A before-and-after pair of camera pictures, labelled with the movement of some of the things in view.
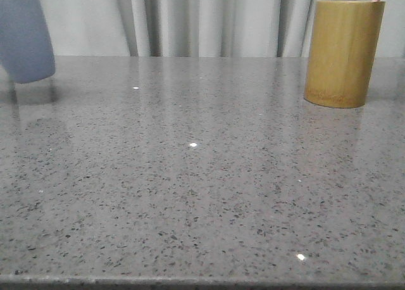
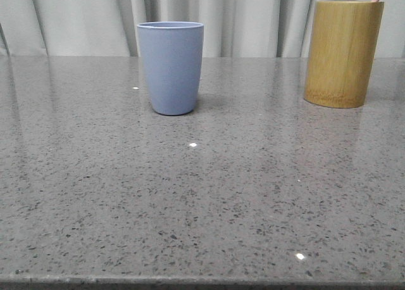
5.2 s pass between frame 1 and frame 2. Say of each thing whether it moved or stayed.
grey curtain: stayed
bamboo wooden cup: stayed
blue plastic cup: moved
